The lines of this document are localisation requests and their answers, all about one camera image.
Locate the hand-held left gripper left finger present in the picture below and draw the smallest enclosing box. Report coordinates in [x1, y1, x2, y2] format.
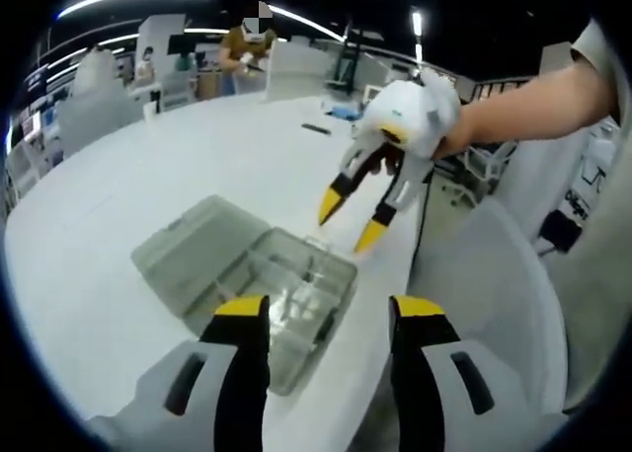
[86, 295, 273, 452]

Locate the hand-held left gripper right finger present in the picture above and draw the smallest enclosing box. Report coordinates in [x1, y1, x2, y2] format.
[388, 295, 569, 452]

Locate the clear plastic organizer box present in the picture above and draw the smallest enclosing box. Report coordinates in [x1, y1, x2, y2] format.
[129, 193, 360, 398]

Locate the person's right hand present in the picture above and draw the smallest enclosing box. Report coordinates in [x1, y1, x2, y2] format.
[372, 107, 478, 178]

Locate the white open box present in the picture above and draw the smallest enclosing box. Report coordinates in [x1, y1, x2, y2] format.
[363, 83, 392, 104]

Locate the grey mesh office chair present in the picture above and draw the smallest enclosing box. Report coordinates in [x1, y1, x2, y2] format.
[404, 197, 569, 416]

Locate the black floor stand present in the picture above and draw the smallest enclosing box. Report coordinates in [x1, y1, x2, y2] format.
[324, 21, 369, 94]

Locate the white partition board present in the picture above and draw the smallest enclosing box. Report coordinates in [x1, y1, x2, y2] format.
[265, 40, 330, 102]

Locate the white printed banner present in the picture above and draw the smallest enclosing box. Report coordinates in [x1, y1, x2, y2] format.
[560, 163, 596, 226]

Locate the grey partition screen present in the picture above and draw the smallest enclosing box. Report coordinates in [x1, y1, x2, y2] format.
[56, 84, 147, 155]

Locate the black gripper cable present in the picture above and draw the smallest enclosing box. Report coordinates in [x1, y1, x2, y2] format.
[413, 168, 435, 261]

